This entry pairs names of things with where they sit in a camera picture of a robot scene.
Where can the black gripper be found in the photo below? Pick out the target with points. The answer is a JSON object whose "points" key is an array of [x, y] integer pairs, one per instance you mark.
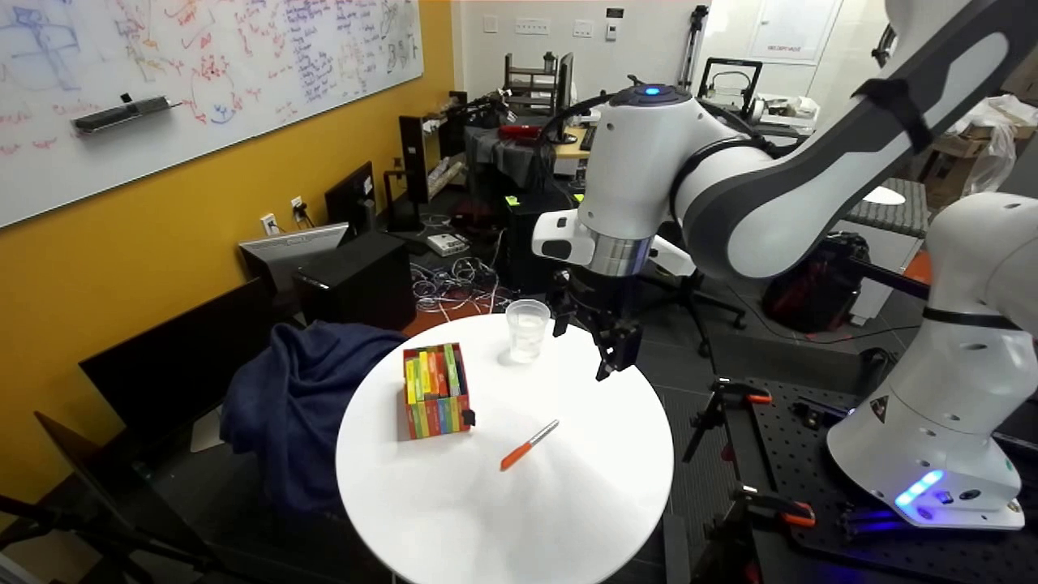
{"points": [[602, 293]]}

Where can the orange marker pen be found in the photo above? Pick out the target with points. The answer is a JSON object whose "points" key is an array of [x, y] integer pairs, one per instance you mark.
{"points": [[525, 447]]}

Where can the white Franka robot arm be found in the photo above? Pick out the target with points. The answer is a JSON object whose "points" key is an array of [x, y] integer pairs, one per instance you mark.
{"points": [[974, 325]]}

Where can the clear plastic cup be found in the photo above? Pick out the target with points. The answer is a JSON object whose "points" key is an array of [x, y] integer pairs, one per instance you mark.
{"points": [[525, 328]]}

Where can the black office chair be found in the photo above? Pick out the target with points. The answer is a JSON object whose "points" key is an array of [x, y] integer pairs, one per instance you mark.
{"points": [[700, 297]]}

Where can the red box of colourful items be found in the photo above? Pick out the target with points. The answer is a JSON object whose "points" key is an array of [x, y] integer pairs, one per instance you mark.
{"points": [[434, 391]]}

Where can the small white box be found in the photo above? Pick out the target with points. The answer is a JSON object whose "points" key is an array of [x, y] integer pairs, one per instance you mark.
{"points": [[445, 244]]}

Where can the black backpack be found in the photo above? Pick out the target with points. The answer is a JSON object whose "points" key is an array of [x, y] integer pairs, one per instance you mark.
{"points": [[815, 286]]}

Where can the black box cabinet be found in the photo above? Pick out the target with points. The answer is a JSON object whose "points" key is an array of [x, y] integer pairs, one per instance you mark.
{"points": [[359, 280]]}

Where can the dark metal shelf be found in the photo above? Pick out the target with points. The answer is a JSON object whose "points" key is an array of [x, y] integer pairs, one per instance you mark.
{"points": [[537, 84]]}

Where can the black computer monitor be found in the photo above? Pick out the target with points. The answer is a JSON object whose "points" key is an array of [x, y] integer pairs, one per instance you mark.
{"points": [[350, 199]]}

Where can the black framed screen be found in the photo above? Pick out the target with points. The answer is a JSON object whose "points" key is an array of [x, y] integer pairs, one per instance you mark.
{"points": [[731, 87]]}

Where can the navy blue cloth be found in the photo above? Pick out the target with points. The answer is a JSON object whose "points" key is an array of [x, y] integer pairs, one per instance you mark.
{"points": [[302, 409]]}

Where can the grey slanted panel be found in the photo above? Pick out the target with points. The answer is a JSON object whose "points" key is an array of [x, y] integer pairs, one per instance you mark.
{"points": [[292, 248]]}

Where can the grey mat with white disc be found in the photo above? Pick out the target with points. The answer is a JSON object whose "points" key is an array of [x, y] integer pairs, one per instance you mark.
{"points": [[887, 199]]}

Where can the black perforated robot table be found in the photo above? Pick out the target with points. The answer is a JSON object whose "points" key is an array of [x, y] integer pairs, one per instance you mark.
{"points": [[865, 553]]}

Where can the cardboard boxes pile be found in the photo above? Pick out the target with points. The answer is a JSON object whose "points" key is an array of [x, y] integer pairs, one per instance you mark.
{"points": [[960, 152]]}

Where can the black flat slab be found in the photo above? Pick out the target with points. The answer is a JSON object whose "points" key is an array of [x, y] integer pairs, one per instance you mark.
{"points": [[174, 358]]}

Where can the black tripod legs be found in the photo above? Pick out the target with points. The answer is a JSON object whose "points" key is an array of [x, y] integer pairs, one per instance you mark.
{"points": [[65, 531]]}

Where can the white wall outlet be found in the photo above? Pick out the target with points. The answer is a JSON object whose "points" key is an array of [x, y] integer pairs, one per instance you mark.
{"points": [[299, 208], [271, 224]]}

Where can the wall whiteboard with writing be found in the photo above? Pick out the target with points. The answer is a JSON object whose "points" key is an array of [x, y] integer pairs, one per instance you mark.
{"points": [[214, 75]]}

